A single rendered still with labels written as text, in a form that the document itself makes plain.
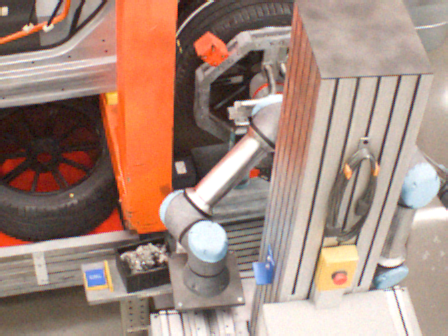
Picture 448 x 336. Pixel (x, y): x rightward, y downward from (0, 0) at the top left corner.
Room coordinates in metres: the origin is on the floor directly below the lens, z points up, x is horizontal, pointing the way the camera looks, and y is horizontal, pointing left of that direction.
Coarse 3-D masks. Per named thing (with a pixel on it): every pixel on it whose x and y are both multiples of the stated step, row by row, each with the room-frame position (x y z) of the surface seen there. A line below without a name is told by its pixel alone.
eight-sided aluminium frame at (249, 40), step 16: (256, 32) 2.53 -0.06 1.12; (272, 32) 2.54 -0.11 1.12; (288, 32) 2.56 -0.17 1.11; (240, 48) 2.46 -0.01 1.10; (256, 48) 2.48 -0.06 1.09; (208, 64) 2.47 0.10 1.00; (224, 64) 2.44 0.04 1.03; (208, 80) 2.42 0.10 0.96; (208, 96) 2.43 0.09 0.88; (208, 112) 2.43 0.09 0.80; (208, 128) 2.43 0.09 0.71; (224, 128) 2.48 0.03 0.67
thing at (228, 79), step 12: (252, 60) 2.59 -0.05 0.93; (240, 72) 2.59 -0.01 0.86; (252, 72) 2.63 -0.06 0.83; (216, 84) 2.55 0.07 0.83; (228, 84) 2.77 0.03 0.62; (240, 84) 2.59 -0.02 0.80; (216, 96) 2.66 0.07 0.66; (228, 96) 2.56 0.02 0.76; (240, 96) 2.72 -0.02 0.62; (216, 108) 2.55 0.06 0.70; (228, 120) 2.55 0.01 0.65
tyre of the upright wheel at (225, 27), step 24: (216, 0) 2.67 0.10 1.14; (240, 0) 2.65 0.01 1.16; (264, 0) 2.64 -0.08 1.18; (288, 0) 2.67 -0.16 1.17; (192, 24) 2.61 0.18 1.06; (216, 24) 2.55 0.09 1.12; (240, 24) 2.54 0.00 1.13; (264, 24) 2.57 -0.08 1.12; (288, 24) 2.60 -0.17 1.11; (192, 48) 2.51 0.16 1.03; (192, 72) 2.49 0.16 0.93; (192, 96) 2.50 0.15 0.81; (192, 120) 2.50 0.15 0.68
